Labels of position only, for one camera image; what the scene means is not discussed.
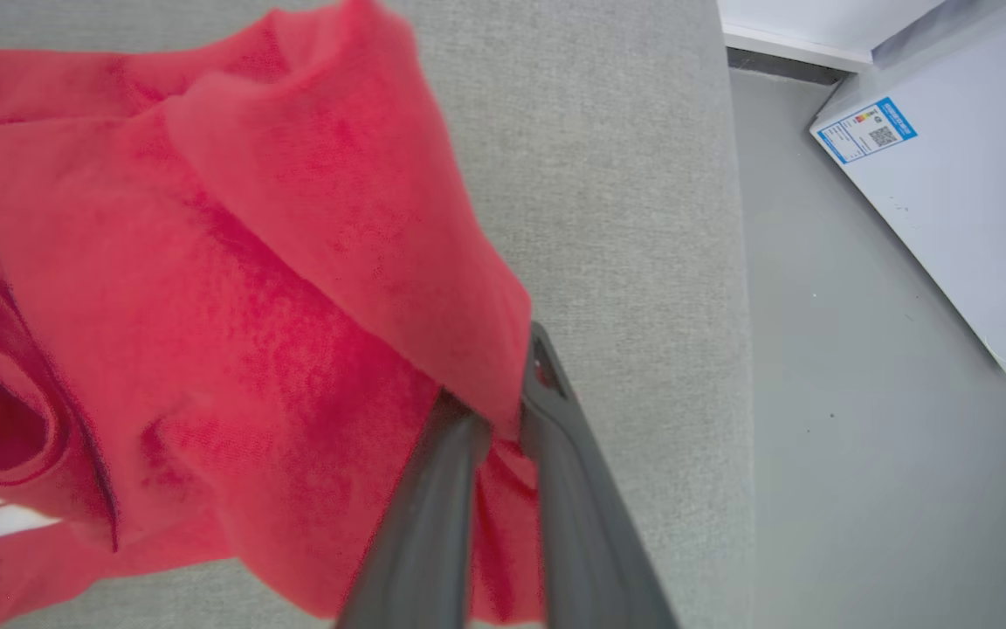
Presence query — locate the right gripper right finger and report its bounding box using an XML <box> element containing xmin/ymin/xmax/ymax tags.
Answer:
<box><xmin>517</xmin><ymin>321</ymin><xmax>679</xmax><ymax>629</ymax></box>

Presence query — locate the red white basketball jersey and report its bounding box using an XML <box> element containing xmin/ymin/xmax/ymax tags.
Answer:
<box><xmin>0</xmin><ymin>0</ymin><xmax>549</xmax><ymax>629</ymax></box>

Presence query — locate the white washing machine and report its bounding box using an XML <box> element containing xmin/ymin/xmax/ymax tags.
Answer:
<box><xmin>809</xmin><ymin>0</ymin><xmax>1006</xmax><ymax>396</ymax></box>

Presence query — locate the blue white energy label sticker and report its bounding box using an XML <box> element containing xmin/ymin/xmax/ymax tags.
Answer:
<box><xmin>817</xmin><ymin>96</ymin><xmax>919</xmax><ymax>166</ymax></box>

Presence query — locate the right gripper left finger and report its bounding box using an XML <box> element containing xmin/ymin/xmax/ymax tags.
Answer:
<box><xmin>333</xmin><ymin>390</ymin><xmax>495</xmax><ymax>629</ymax></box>

